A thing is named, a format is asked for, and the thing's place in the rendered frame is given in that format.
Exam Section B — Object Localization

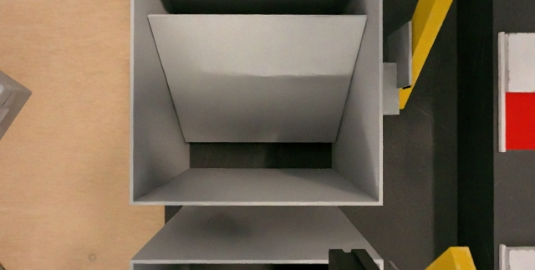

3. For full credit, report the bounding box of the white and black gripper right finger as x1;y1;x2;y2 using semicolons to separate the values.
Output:
348;249;381;270

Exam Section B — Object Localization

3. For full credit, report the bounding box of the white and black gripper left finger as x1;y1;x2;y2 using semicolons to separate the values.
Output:
329;249;358;270

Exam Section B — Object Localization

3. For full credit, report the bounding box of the grey box with lid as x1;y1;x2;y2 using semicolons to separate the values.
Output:
0;70;33;141

